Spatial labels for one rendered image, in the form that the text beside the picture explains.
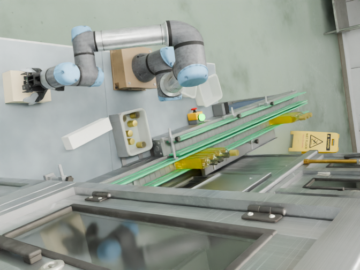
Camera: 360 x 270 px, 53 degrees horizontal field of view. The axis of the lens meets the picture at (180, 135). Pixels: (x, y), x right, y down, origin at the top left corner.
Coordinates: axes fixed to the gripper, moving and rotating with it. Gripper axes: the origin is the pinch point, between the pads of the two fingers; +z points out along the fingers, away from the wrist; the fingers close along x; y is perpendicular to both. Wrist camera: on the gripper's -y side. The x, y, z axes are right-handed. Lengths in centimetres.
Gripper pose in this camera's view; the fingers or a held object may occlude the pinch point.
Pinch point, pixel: (29, 87)
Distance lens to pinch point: 162.5
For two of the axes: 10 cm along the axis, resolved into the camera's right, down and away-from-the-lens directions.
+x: 0.9, 10.0, 0.2
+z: -7.4, 0.5, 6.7
